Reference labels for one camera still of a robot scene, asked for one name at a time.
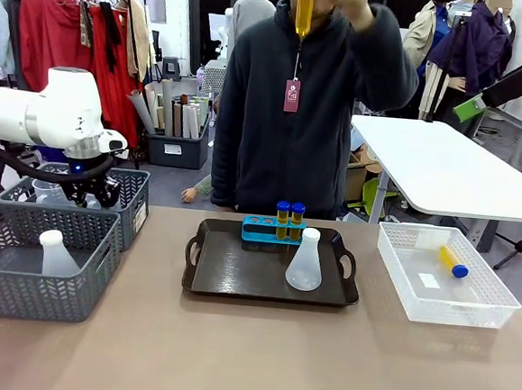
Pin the blue test tube rack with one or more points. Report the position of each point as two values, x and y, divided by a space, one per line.
258 234

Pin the red dress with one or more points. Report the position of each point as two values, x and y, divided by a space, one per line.
115 93

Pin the grey storage bin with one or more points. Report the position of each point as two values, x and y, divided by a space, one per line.
178 150

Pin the small grey plastic basket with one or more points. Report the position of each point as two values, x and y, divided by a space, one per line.
135 212

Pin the white conical flask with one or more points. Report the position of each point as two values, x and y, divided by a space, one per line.
57 256
304 270

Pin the dark brown serving tray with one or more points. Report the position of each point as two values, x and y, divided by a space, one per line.
237 270

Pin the black hanging scarf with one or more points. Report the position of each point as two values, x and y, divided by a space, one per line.
111 29

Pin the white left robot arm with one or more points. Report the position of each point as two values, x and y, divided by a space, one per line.
60 107

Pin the brown paper roll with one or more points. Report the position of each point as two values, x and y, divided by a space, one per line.
177 120

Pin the person's left hand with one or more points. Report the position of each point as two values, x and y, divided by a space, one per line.
353 3

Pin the maroon hang tag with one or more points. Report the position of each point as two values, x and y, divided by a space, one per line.
292 98

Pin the clear plastic beaker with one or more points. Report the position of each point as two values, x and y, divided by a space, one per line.
46 189

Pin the green plastic object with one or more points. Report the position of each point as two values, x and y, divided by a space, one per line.
371 194

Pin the mannequin in purple jacket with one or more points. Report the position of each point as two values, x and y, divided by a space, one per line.
471 49

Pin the mannequin in grey hoodie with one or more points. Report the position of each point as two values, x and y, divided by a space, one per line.
253 9

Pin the mannequin arm green sleeve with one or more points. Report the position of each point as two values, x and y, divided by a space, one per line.
191 195

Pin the white table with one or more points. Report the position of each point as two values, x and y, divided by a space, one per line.
448 173

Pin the person's left forearm dark sleeve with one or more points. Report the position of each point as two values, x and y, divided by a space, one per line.
388 69

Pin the yellow tube blue cap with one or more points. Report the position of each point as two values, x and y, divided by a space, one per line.
281 224
303 13
296 225
450 259

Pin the white plastic basket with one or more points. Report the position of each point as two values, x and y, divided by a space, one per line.
450 314

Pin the mannequin in beige coat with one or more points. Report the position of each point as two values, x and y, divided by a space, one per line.
421 31

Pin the person in dark fleece jacket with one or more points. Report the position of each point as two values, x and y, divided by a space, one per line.
282 160

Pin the large grey plastic basket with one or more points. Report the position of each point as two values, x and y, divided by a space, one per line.
31 294

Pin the red jacket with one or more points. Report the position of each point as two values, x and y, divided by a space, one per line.
52 29

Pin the beige hanging garment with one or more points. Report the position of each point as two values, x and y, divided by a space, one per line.
140 36

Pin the tall grey paper roll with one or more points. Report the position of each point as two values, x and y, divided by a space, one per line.
167 106

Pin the white paper roll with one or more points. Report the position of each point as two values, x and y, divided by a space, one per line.
186 121

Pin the black step stool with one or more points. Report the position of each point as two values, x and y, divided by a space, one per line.
171 67

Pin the cardboard box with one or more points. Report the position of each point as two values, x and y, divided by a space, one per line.
355 180

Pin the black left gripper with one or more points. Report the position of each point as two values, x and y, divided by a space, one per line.
88 180

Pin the cream paper roll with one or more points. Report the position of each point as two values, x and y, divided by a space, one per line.
153 100

